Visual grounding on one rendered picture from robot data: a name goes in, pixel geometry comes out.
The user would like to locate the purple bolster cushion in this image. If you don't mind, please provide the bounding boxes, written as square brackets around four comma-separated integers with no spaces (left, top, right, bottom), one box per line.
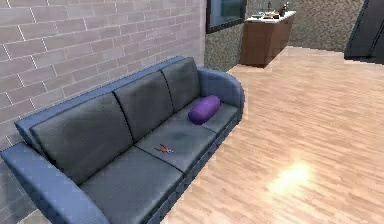
[187,94,222,126]

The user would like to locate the small red tool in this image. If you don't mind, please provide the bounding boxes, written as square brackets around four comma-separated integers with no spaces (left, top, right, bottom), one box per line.
[153,143,175,155]

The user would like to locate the blue grey sofa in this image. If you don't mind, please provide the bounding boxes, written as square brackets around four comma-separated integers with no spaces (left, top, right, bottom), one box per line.
[0,55,246,224]

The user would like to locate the brown cabinet with white top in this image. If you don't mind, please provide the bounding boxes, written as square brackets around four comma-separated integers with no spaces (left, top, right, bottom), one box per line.
[239,10,297,68]

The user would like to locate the black framed window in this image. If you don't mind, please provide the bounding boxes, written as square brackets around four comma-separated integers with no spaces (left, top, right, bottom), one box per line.
[205,0,248,35]

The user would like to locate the dark bottle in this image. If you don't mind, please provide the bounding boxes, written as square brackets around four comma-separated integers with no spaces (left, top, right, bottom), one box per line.
[279,1,290,17]

